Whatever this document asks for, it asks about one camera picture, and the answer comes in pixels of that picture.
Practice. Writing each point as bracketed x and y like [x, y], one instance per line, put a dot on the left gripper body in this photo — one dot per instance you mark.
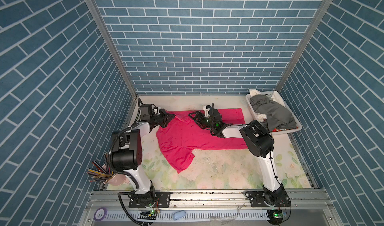
[157, 119]

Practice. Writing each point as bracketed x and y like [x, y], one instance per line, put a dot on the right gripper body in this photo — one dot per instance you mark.
[204, 123]

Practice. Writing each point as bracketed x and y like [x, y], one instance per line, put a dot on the pink t shirt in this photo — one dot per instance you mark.
[182, 135]

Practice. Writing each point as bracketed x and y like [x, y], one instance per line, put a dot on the white plastic laundry basket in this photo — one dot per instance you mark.
[274, 96]

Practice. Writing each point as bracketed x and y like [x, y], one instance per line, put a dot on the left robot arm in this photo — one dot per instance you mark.
[125, 155]

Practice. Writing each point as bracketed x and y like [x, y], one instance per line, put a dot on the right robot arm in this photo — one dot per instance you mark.
[259, 142]

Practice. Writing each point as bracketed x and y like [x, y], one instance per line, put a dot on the pink pencil cup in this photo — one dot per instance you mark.
[117, 180]

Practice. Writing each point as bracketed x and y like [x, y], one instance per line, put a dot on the grey t shirt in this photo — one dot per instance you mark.
[278, 117]

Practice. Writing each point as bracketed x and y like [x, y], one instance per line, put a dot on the bundle of coloured pencils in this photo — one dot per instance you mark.
[99, 174]

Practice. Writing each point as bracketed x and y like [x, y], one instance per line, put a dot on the left green circuit board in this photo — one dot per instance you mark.
[148, 215]

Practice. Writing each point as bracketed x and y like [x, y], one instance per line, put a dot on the green circuit board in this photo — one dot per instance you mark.
[275, 217]
[148, 215]

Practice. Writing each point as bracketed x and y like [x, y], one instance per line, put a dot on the light blue cloth piece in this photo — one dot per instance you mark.
[179, 215]

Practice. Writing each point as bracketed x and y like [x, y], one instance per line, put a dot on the purple tape roll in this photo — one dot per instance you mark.
[100, 214]

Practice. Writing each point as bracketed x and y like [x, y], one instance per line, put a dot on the right green circuit board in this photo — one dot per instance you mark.
[275, 217]

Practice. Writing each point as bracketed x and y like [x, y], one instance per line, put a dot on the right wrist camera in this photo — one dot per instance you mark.
[206, 110]

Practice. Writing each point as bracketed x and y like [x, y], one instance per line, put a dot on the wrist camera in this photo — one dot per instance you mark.
[206, 110]
[147, 111]

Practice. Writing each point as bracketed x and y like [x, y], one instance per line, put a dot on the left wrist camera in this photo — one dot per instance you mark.
[147, 111]

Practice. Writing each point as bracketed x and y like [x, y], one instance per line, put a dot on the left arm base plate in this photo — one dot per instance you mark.
[157, 199]

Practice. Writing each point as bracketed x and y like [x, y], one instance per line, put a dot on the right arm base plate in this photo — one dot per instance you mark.
[258, 199]

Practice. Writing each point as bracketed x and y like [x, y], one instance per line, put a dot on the white slotted cable duct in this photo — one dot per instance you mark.
[201, 216]

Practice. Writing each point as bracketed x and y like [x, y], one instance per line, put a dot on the aluminium mounting rail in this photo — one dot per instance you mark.
[301, 199]

